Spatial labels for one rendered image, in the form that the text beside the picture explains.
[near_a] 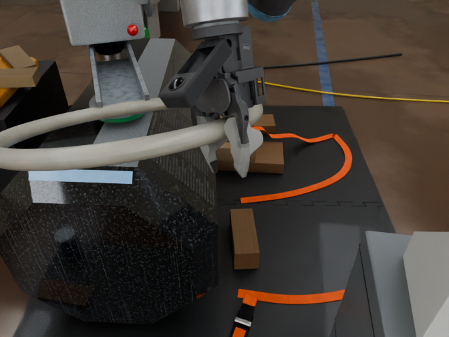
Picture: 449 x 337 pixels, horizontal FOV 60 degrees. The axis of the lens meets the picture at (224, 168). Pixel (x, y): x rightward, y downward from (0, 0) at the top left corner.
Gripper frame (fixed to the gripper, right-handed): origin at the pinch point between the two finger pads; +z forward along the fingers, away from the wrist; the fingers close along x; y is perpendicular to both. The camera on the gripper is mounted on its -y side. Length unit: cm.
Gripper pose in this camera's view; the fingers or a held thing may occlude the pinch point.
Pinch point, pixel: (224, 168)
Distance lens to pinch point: 58.3
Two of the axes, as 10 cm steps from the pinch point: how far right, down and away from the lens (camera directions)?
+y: 6.8, -3.0, 6.7
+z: 1.3, 9.5, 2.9
